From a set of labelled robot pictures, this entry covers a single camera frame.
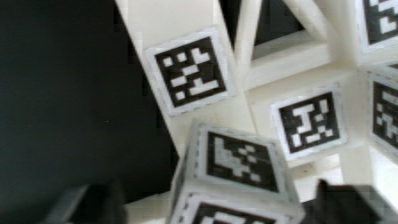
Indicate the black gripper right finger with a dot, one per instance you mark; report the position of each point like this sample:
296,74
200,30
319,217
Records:
347,204

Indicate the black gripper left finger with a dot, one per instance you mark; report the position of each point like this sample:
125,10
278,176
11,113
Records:
100,208

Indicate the white chair seat part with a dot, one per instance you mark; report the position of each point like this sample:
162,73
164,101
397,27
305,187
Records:
308,112

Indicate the white marker cube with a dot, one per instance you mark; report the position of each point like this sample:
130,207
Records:
232,185
385,106

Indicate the white marker cube front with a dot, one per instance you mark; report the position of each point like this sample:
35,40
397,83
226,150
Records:
232,185

